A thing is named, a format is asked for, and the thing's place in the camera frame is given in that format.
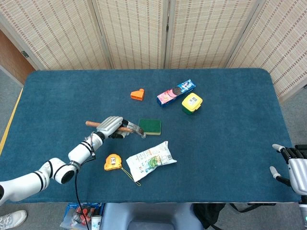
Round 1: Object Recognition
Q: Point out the yellow tape measure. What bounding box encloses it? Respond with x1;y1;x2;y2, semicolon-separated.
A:
104;154;142;187

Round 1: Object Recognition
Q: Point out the orange plastic block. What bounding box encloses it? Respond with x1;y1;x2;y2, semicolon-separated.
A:
130;88;145;102

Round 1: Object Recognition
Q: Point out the wooden handle claw hammer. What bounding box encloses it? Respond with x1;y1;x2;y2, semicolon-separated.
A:
85;120;146;139

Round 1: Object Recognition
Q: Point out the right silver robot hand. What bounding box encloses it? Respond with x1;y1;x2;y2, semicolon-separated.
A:
269;143;307;195

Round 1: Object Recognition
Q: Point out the black bag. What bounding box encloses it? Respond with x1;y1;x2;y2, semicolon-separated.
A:
193;203;227;230

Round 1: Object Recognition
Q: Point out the green bin yellow lid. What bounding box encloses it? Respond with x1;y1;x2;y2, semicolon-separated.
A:
181;92;203;115

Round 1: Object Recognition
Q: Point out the yellow floor tape strip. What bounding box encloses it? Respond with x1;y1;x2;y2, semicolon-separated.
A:
0;88;24;155

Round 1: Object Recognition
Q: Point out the brown wooden door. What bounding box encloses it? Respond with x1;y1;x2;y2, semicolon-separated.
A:
0;30;36;86

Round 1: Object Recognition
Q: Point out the woven folding screen panel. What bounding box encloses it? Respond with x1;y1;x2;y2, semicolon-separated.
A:
0;0;115;70
164;0;267;69
226;0;307;103
91;0;171;70

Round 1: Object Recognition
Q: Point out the white sneaker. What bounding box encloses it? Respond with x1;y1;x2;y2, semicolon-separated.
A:
0;210;28;230

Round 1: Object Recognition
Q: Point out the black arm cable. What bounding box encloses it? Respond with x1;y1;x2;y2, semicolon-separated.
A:
74;134;97;230

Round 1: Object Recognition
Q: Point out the white paper cup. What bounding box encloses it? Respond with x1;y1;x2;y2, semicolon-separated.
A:
91;215;103;230

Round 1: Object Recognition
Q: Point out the blue cookie box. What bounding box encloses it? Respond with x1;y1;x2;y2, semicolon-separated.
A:
156;79;196;108

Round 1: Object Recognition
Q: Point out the green yellow sponge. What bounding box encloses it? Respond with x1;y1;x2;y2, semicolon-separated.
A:
138;118;162;136

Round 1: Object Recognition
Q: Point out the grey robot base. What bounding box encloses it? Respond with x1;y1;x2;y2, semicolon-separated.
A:
102;203;204;230

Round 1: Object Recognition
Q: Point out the white snack bag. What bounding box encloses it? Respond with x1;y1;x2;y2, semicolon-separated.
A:
126;140;177;183

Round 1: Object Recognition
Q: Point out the blue box of tools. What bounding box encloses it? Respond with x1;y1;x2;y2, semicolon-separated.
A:
59;202;105;230

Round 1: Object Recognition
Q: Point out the blue felt table cover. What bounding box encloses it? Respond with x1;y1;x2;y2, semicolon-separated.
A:
0;68;300;204

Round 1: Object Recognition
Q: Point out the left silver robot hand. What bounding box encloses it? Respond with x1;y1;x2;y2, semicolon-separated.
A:
96;116;128;140

